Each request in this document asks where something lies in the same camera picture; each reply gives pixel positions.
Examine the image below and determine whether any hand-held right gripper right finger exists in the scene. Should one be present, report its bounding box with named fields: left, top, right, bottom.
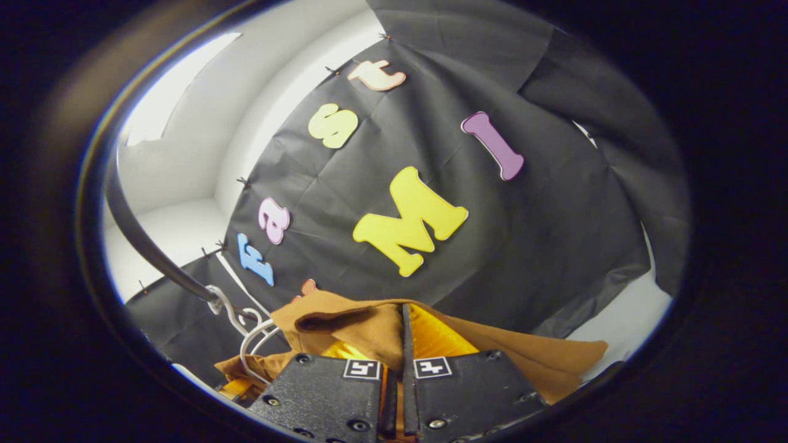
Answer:
left=402, top=303, right=550, bottom=441

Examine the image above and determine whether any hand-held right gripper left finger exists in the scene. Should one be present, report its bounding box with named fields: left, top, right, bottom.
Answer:
left=246, top=341, right=400, bottom=443

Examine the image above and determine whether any white clothes hanger with taped hook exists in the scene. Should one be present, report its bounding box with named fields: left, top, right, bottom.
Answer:
left=206, top=285, right=291, bottom=386

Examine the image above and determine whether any brown shirt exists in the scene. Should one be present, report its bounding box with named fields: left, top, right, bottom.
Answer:
left=215, top=289, right=610, bottom=407

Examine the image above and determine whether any black clothes rack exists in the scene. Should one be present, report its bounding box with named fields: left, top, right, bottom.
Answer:
left=103, top=154, right=220, bottom=303

